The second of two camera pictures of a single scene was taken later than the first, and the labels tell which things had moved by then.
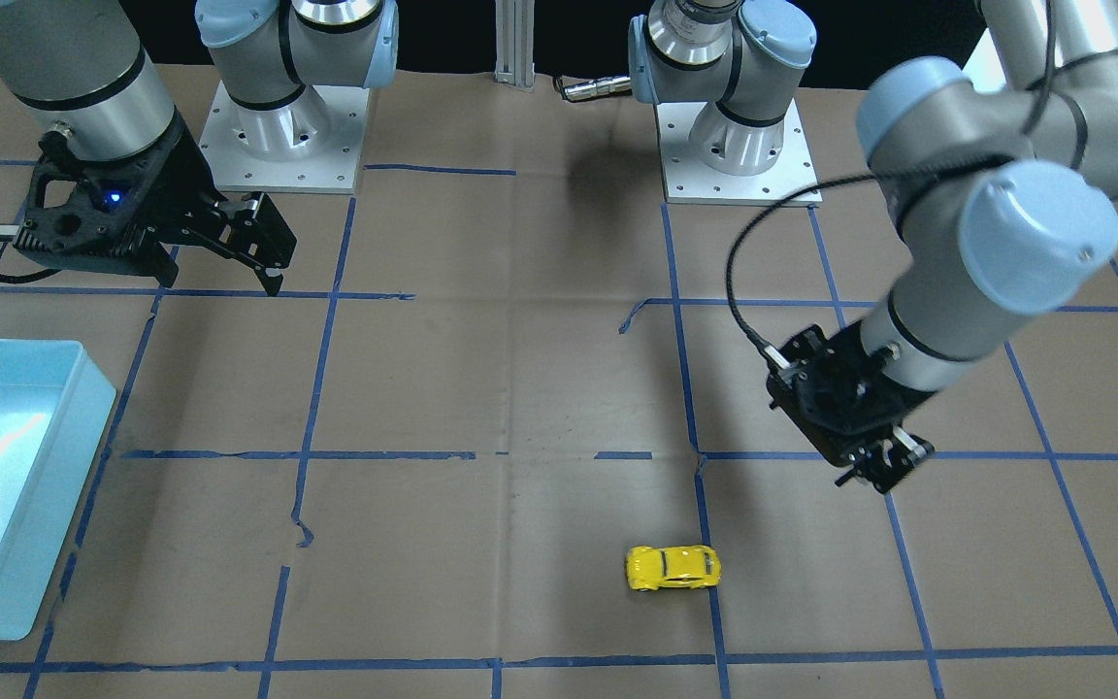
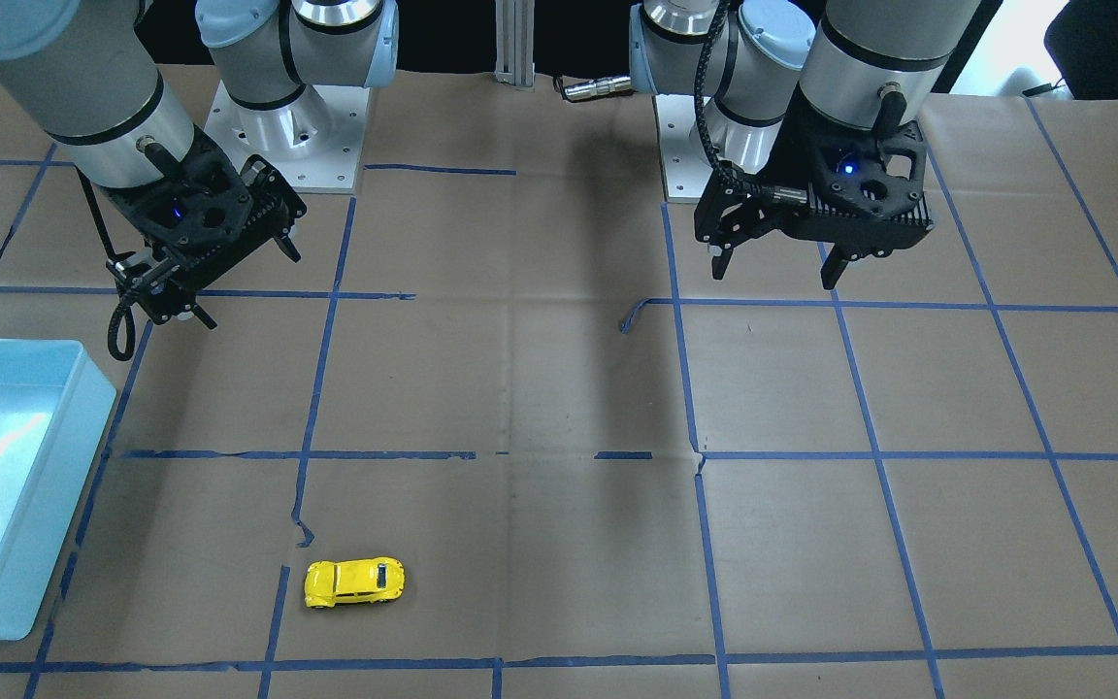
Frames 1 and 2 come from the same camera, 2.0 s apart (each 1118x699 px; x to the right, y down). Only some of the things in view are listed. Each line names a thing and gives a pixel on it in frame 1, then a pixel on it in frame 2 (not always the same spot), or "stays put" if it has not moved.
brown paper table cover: [504, 431] stays put
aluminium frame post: [514, 26] stays put
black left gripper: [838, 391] → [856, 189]
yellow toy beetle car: [688, 566] → [374, 580]
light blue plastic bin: [19, 421] stays put
